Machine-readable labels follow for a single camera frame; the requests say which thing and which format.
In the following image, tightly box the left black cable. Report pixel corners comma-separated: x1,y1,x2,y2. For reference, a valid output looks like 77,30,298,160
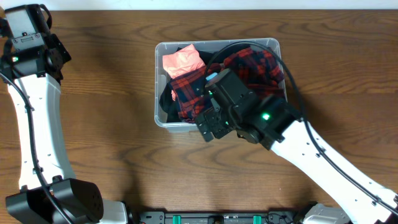
0,71,74,224

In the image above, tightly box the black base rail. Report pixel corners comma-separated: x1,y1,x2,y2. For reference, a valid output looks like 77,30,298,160
139,211,303,224

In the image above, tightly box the large black shirt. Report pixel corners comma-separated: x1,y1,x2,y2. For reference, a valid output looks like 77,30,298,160
159,47,215,123

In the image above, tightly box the right black cable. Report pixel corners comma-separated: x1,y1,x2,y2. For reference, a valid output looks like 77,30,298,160
203,41,398,215

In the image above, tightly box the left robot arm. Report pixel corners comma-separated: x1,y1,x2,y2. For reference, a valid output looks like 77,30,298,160
1,4,128,223

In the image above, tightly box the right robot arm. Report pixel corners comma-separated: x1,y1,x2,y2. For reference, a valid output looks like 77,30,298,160
195,69,397,223

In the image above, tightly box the black cable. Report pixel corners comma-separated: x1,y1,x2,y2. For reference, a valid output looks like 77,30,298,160
0,71,74,224
203,41,398,215

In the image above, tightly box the red plaid shirt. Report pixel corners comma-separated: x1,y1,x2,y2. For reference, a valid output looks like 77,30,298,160
168,44,285,123

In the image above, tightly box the clear plastic storage bin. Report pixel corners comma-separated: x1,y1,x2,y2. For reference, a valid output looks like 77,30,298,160
154,38,282,133

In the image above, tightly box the pink cloth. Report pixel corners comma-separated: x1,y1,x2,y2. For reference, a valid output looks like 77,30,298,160
162,44,206,102

